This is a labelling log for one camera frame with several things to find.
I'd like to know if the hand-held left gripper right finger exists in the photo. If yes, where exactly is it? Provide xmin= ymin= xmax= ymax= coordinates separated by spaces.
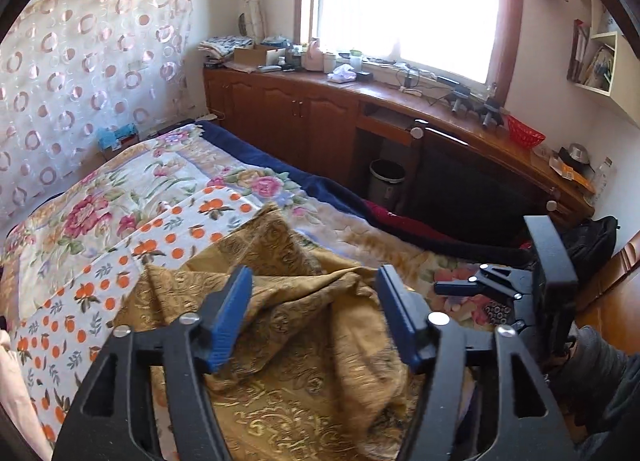
xmin=375 ymin=265 xmax=581 ymax=461

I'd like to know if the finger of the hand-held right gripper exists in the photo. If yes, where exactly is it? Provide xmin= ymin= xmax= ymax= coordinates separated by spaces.
xmin=481 ymin=301 xmax=534 ymax=338
xmin=434 ymin=265 xmax=532 ymax=300

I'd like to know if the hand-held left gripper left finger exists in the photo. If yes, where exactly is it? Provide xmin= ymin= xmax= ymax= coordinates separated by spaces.
xmin=52 ymin=265 xmax=254 ymax=461

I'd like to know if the gold patterned cloth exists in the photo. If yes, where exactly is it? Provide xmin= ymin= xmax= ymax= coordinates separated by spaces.
xmin=117 ymin=201 xmax=482 ymax=461

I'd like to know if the person's right forearm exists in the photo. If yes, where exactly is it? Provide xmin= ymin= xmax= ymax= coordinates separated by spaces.
xmin=545 ymin=325 xmax=640 ymax=461

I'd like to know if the black backpack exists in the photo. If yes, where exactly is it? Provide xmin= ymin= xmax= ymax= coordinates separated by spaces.
xmin=565 ymin=215 xmax=622 ymax=288

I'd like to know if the wooden furniture panel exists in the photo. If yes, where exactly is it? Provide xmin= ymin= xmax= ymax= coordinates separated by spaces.
xmin=575 ymin=236 xmax=640 ymax=343

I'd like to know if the red blanket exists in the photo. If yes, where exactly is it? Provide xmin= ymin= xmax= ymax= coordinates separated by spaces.
xmin=362 ymin=198 xmax=482 ymax=248

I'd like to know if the orange packet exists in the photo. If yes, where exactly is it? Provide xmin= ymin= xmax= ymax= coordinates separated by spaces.
xmin=560 ymin=164 xmax=597 ymax=194

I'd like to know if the clear plastic bottle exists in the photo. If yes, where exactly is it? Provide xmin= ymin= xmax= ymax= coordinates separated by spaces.
xmin=592 ymin=157 xmax=614 ymax=202

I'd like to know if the silver metal bowl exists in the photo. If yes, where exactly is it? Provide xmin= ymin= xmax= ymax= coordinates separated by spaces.
xmin=557 ymin=143 xmax=591 ymax=172

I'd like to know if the grey trash can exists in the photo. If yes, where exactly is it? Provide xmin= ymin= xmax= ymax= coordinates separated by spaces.
xmin=369 ymin=158 xmax=407 ymax=200

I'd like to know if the red plastic basket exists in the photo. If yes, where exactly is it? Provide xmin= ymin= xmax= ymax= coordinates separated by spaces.
xmin=506 ymin=114 xmax=547 ymax=150

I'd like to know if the orange fruit print sheet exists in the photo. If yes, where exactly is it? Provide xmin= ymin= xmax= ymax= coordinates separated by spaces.
xmin=10 ymin=183 xmax=267 ymax=445

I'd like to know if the navy blue blanket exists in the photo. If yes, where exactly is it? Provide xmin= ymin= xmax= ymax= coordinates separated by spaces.
xmin=150 ymin=118 xmax=532 ymax=263

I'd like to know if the floral blanket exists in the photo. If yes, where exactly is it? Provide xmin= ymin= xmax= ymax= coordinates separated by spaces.
xmin=0 ymin=121 xmax=532 ymax=333

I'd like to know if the spare black gripper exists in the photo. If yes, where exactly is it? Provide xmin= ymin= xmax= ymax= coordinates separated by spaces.
xmin=475 ymin=97 xmax=506 ymax=130
xmin=445 ymin=90 xmax=474 ymax=118

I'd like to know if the small cardboard box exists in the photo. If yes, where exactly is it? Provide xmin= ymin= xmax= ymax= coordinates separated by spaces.
xmin=102 ymin=140 xmax=142 ymax=162

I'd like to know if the teal box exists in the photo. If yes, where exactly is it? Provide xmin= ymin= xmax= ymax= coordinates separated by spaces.
xmin=97 ymin=123 xmax=141 ymax=148

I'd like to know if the pale pink cloth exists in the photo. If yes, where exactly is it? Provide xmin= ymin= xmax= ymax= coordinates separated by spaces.
xmin=0 ymin=328 xmax=52 ymax=461

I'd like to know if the long wooden cabinet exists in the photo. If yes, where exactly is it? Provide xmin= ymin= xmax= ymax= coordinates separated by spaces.
xmin=202 ymin=63 xmax=599 ymax=243

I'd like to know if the white crumpled tissue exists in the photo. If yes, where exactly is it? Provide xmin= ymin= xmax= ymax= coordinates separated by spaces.
xmin=327 ymin=63 xmax=357 ymax=84

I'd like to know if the open cardboard box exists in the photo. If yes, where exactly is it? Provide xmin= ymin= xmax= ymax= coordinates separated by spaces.
xmin=232 ymin=44 xmax=287 ymax=70

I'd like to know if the pink bottle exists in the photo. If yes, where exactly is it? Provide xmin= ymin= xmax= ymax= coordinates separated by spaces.
xmin=306 ymin=38 xmax=324 ymax=72

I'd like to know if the stack of patterned cloths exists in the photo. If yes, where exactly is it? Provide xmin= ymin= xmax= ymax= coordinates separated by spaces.
xmin=198 ymin=36 xmax=254 ymax=62

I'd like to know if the bright window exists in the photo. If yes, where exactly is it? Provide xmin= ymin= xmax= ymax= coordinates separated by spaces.
xmin=297 ymin=0 xmax=522 ymax=98

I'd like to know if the sheer circle pattern curtain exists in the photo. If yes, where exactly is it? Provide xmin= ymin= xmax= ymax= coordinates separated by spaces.
xmin=0 ymin=0 xmax=197 ymax=233

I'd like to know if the cream wall shelf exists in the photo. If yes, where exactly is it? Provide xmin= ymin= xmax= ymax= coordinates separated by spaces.
xmin=566 ymin=0 xmax=640 ymax=118

